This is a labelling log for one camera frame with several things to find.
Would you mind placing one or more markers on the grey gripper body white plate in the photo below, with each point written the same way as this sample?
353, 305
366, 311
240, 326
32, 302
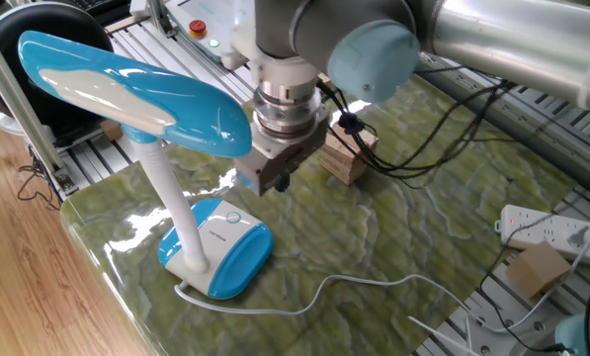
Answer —
275, 165

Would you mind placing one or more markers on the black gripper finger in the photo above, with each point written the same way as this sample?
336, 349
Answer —
278, 184
285, 181

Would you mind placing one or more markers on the blue white desk lamp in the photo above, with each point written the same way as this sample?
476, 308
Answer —
126, 94

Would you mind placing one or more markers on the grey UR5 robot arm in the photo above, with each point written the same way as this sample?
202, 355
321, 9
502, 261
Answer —
324, 29

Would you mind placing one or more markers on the white teach pendant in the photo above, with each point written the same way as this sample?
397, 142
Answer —
210, 20

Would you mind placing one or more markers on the small brown wooden block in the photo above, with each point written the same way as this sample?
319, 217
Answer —
110, 131

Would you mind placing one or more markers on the aluminium profile stand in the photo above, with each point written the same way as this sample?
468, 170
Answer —
156, 17

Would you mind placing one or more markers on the black keyboard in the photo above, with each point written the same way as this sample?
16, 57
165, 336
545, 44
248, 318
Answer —
97, 4

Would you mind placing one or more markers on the white power strip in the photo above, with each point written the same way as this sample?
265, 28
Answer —
531, 230

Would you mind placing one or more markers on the black round chair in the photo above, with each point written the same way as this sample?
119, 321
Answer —
52, 25

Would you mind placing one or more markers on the large tan wooden block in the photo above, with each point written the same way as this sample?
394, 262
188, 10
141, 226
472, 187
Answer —
536, 269

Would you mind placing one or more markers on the aluminium frame post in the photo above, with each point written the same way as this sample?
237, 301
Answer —
19, 99

